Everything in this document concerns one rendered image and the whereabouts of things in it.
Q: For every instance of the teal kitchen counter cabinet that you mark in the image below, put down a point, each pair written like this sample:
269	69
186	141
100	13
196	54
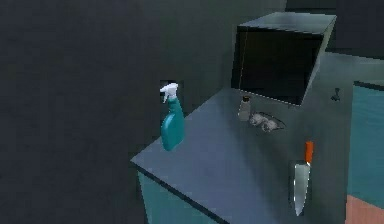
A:
213	160

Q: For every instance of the teal spray bottle white nozzle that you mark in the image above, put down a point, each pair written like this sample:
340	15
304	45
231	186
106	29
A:
172	123

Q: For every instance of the grey salt shaker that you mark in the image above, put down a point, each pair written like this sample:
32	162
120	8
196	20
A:
244	110

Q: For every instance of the grey crumpled cloth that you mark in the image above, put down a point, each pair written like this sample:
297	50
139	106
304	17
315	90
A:
265	121

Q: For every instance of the black microwave oven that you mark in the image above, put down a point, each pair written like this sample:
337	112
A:
276	63

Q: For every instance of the teal cupboard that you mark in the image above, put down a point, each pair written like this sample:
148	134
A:
368	143

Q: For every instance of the small black wall hook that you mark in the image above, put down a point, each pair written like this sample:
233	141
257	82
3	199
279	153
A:
336	94

